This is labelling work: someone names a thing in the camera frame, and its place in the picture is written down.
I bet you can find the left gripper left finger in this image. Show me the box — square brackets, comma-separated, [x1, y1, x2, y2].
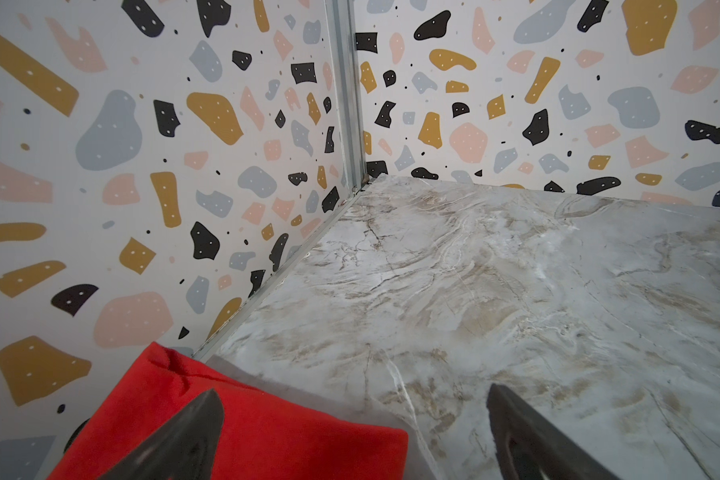
[101, 389, 224, 479]

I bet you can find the red t shirt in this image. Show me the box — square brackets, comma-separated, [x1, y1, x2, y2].
[50, 343, 409, 479]

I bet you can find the left aluminium corner post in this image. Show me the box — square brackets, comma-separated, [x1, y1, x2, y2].
[325, 0, 367, 195]

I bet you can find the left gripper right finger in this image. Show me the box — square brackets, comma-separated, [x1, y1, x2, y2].
[486, 383, 616, 480]

